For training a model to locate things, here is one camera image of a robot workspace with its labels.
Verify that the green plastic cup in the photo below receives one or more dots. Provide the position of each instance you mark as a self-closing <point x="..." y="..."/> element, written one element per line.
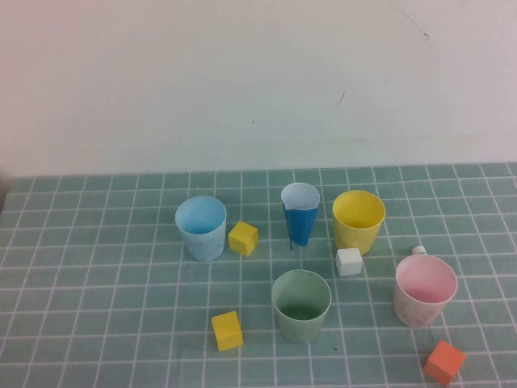
<point x="299" y="329"/>

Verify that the pink plastic cup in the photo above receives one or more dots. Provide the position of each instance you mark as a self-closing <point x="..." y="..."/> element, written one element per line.
<point x="420" y="311"/>

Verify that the light blue plastic cup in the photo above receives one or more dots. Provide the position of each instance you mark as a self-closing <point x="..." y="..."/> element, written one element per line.
<point x="202" y="247"/>

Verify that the green checked tablecloth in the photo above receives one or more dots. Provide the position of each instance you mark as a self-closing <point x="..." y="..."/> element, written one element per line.
<point x="101" y="262"/>

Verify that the yellow plastic cup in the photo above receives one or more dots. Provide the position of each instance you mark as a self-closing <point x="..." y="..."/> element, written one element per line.
<point x="357" y="212"/>

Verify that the white foam cube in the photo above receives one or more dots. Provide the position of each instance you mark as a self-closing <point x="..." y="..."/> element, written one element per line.
<point x="348" y="262"/>

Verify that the orange foam cube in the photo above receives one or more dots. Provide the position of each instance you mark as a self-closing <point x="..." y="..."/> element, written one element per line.
<point x="443" y="363"/>

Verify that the green white glue stick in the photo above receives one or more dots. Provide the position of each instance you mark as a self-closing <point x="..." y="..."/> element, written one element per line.
<point x="420" y="250"/>

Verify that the blue paper cone cup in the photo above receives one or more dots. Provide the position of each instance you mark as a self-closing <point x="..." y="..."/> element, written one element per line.
<point x="299" y="228"/>

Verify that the yellow foam cube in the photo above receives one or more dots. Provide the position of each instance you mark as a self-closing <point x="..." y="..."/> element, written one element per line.
<point x="227" y="332"/>
<point x="242" y="239"/>

